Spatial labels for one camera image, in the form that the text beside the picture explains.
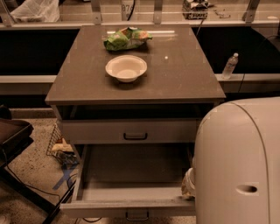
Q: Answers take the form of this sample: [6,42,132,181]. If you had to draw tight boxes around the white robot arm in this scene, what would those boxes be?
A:
[182,97,280,224]

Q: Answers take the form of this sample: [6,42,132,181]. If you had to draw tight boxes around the grey drawer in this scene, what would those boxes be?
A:
[60,143,195,221]
[58,119,200,144]

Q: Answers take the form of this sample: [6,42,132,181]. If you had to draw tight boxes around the white paper bowl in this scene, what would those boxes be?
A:
[105,55,147,82]

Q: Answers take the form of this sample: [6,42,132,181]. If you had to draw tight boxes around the white plastic bag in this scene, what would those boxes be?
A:
[10,0,60,23]

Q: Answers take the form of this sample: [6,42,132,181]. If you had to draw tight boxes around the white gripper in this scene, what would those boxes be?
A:
[181,168,196,198]

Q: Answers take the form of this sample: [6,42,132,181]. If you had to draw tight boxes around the green chip bag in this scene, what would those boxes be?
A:
[103,27,152,51]

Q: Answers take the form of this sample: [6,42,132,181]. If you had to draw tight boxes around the black floor cable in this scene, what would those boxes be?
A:
[2,148,103,224]

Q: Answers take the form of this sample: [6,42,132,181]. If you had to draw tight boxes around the clear plastic water bottle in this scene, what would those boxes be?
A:
[222,52,239,80]

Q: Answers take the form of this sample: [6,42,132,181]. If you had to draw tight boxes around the grey drawer cabinet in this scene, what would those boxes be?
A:
[45,24,227,187]

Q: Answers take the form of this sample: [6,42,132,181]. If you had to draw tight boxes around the wire basket with snacks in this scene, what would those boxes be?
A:
[46,124,79,166]

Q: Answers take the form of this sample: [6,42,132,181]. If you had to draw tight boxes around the box on back shelf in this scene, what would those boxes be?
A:
[182,0,209,20]

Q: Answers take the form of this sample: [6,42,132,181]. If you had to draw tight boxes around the black cart left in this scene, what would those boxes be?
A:
[0,105,74,224]

